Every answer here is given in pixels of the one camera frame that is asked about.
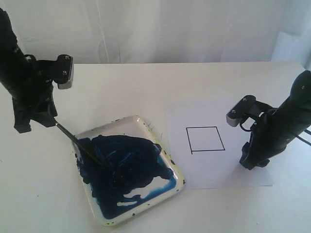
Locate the white paper with square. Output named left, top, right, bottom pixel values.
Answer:
left=167, top=100, right=273, bottom=189

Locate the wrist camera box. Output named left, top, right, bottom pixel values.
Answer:
left=34, top=54, right=73, bottom=90
left=226, top=95, right=256, bottom=127

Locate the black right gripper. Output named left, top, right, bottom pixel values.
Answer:
left=240, top=70, right=311, bottom=170

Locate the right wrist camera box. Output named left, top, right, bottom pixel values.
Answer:
left=226, top=95, right=256, bottom=127

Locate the white paint tray blue paint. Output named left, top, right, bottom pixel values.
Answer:
left=73, top=116, right=186, bottom=227

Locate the white backdrop curtain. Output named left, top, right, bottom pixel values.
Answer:
left=0, top=0, right=311, bottom=67

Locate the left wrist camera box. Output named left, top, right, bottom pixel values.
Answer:
left=34, top=54, right=73, bottom=90

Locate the black right camera cable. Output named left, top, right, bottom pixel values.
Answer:
left=239, top=114, right=311, bottom=147

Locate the black paintbrush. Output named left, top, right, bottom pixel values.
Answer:
left=53, top=118, right=106, bottom=169

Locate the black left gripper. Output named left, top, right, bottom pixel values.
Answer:
left=0, top=9, right=58, bottom=133

